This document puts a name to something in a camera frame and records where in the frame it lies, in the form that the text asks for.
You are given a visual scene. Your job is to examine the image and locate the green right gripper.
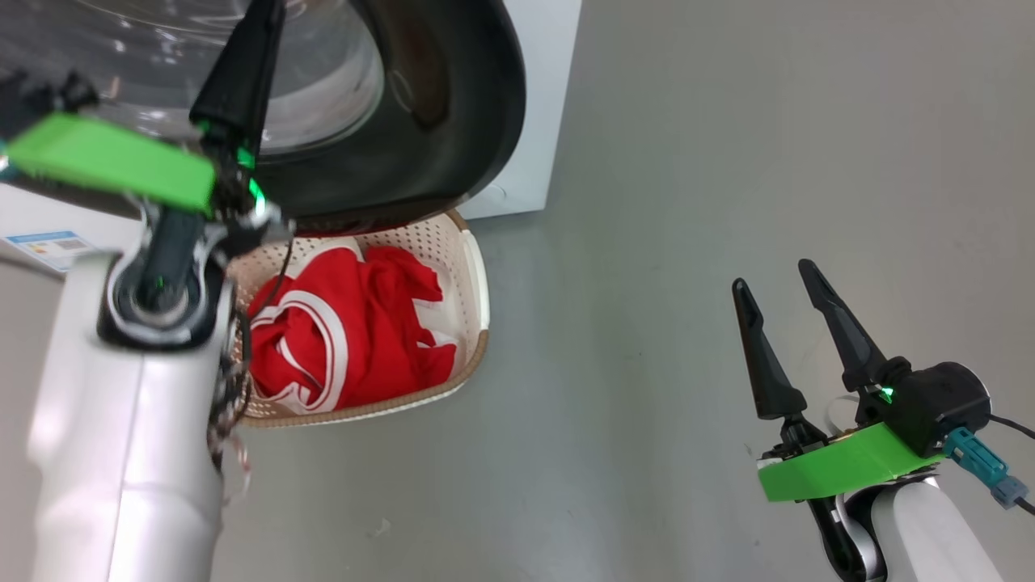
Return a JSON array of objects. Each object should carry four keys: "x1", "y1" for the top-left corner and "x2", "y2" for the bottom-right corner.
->
[{"x1": 732, "y1": 259, "x2": 948, "y2": 504}]

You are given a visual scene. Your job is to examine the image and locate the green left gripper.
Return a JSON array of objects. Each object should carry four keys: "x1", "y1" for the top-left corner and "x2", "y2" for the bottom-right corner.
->
[{"x1": 3, "y1": 0, "x2": 294, "y2": 243}]

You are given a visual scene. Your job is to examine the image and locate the black round glass washer door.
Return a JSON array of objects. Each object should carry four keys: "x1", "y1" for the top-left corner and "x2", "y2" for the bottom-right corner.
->
[{"x1": 0, "y1": 0, "x2": 527, "y2": 235}]

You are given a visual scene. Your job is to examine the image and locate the red white striped garment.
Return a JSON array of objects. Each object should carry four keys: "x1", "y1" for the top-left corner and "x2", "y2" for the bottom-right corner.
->
[{"x1": 245, "y1": 247, "x2": 366, "y2": 415}]

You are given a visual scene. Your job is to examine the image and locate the plain red garment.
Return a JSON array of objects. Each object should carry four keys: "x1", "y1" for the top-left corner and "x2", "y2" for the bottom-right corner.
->
[{"x1": 348, "y1": 246, "x2": 458, "y2": 405}]

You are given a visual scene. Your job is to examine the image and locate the white washing machine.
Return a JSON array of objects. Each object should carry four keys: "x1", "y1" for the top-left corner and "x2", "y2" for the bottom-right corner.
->
[{"x1": 0, "y1": 0, "x2": 583, "y2": 274}]

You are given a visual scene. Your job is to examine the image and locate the beige perforated laundry basket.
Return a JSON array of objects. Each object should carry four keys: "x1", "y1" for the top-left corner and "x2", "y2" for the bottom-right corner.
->
[{"x1": 225, "y1": 210, "x2": 491, "y2": 429}]

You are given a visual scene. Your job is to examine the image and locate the blue white energy label sticker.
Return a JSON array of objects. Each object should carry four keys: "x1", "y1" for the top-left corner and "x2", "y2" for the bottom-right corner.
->
[{"x1": 3, "y1": 230, "x2": 91, "y2": 273}]

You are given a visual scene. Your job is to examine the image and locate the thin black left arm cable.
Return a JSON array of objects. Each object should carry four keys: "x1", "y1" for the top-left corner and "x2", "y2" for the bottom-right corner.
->
[{"x1": 209, "y1": 233, "x2": 295, "y2": 482}]

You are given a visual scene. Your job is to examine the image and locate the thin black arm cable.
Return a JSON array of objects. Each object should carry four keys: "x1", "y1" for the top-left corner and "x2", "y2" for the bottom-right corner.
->
[
  {"x1": 990, "y1": 414, "x2": 1035, "y2": 442},
  {"x1": 209, "y1": 233, "x2": 295, "y2": 482}
]

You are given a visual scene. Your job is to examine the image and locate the teal right cable connector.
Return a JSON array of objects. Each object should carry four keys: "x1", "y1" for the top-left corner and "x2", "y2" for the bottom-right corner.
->
[{"x1": 942, "y1": 427, "x2": 1032, "y2": 510}]

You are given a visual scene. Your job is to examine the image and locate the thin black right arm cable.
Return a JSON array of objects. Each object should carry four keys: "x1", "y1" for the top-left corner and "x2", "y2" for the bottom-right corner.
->
[{"x1": 990, "y1": 414, "x2": 1035, "y2": 442}]

